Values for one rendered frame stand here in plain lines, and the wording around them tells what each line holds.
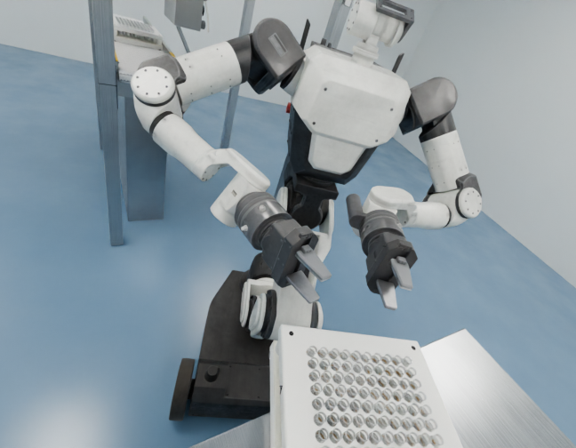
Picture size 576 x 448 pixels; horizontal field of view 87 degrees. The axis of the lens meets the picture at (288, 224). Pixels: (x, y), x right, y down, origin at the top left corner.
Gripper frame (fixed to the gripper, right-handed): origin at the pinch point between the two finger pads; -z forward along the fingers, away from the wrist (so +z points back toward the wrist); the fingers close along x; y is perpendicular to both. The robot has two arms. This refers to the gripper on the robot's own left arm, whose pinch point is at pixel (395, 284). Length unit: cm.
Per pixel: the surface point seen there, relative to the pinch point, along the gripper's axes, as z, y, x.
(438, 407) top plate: -16.3, -6.3, 5.8
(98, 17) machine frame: 81, 98, -10
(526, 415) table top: -9.9, -30.6, 13.1
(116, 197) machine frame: 82, 96, 65
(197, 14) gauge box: 105, 72, -18
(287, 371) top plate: -16.3, 16.3, 5.8
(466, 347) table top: 2.0, -23.7, 13.2
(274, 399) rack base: -18.1, 16.7, 10.6
